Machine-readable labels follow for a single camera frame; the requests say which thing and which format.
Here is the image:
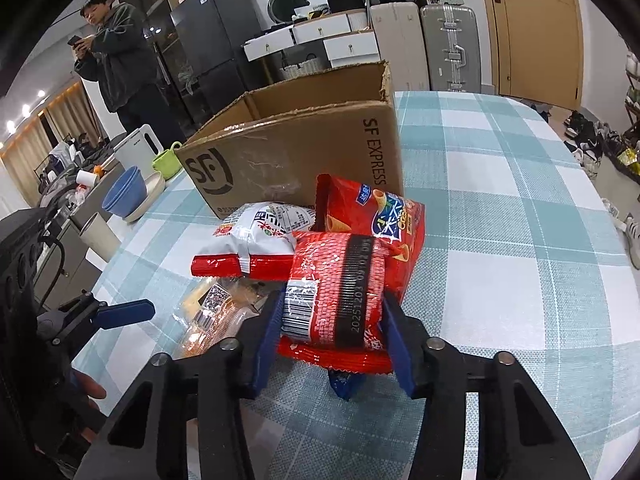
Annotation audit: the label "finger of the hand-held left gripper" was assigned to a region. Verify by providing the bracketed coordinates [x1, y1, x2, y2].
[54, 291, 156, 342]

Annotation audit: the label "black cable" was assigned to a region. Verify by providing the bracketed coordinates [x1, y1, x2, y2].
[40, 235, 68, 286]

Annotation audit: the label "wooden door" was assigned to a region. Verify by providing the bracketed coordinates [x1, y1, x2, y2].
[475, 0, 585, 111]

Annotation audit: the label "green mug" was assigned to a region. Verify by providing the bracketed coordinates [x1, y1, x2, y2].
[151, 141, 185, 181]

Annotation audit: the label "beige plate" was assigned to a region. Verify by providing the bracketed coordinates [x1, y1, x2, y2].
[122, 171, 166, 224]

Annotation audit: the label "woven basket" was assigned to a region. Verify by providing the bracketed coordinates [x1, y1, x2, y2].
[277, 57, 328, 81]

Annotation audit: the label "white drawer dresser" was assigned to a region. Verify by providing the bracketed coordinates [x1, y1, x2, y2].
[243, 10, 381, 73]

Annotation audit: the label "clear packet of orange snacks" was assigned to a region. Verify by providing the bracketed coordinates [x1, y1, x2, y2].
[172, 276, 283, 361]

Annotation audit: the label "grey side cabinet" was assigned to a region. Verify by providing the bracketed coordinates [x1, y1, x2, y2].
[30, 160, 126, 311]

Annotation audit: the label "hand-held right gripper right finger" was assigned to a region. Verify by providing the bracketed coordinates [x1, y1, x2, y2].
[381, 292, 593, 480]

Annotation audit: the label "shelved shoes collection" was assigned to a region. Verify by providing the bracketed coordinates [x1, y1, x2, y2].
[625, 52, 640, 111]

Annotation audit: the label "white chip bag red edge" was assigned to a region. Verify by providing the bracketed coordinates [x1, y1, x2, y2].
[191, 201, 318, 279]

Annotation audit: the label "white kettle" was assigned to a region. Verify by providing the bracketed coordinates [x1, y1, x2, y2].
[114, 124, 165, 166]

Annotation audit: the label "beige curtains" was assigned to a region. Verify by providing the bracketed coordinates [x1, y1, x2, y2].
[0, 80, 108, 201]

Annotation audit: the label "clothes rack with clothes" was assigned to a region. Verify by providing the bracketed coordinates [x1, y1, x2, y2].
[37, 132, 88, 186]

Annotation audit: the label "dark grey refrigerator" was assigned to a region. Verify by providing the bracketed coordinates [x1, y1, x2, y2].
[169, 0, 267, 128]

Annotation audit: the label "beige suitcase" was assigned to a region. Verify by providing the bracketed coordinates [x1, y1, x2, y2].
[369, 1, 431, 92]

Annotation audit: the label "blue bowl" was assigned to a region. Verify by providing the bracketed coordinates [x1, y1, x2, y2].
[106, 169, 149, 219]
[101, 165, 143, 213]

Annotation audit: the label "dark basket with yellow packets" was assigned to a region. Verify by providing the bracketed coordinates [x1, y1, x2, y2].
[602, 147, 640, 183]

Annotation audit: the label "brown cardboard box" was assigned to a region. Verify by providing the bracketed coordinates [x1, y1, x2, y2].
[173, 60, 405, 221]

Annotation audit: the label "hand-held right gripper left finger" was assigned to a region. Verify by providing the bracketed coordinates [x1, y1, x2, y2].
[75, 287, 287, 480]

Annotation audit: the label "person's left hand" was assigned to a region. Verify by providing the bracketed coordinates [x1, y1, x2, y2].
[70, 371, 108, 401]

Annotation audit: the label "wooden shoe rack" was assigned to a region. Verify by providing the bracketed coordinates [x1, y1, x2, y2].
[622, 50, 640, 158]

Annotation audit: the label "blue cartoon snack packet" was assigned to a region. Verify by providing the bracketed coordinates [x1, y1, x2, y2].
[327, 367, 362, 402]

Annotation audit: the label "silver suitcase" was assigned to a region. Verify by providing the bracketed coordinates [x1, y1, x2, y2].
[420, 4, 482, 93]

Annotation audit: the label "red packet with black band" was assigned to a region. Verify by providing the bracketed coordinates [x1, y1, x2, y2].
[280, 231, 396, 351]

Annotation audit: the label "glass door cabinet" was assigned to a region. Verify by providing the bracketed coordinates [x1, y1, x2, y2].
[120, 0, 203, 126]

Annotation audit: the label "red snack bag blue print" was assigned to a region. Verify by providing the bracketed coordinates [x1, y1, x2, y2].
[314, 174, 427, 306]

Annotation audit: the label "scattered sneakers group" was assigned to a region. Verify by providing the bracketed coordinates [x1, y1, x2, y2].
[530, 102, 640, 268]

